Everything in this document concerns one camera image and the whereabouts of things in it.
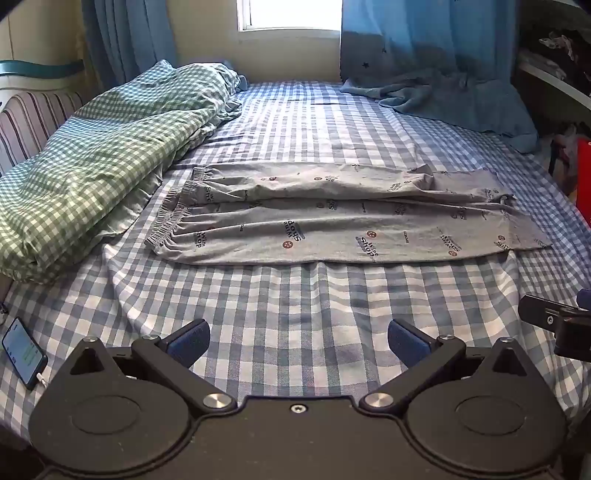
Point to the striped padded headboard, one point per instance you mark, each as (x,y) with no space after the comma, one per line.
(27,122)

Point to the grey printed pants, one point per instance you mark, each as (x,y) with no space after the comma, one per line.
(323,230)

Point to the red box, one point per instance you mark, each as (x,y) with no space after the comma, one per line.
(584,166)

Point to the white shelf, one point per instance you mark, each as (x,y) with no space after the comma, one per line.
(554,78)

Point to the window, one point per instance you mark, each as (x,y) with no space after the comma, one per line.
(291,14)

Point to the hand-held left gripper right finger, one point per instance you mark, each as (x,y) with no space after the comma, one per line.
(406,345)

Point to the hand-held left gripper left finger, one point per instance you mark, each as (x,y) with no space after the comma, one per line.
(189,345)

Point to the black smartphone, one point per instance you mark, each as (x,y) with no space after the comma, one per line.
(21,350)

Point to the green checked duvet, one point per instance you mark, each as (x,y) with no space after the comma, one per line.
(92,152)

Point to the blue star-print curtain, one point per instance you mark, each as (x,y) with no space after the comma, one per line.
(415,46)

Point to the pile of clothes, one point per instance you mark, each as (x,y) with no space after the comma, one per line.
(561,44)

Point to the blue checked bed sheet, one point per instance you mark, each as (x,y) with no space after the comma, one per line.
(295,295)

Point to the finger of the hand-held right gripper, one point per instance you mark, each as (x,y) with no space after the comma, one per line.
(542,314)

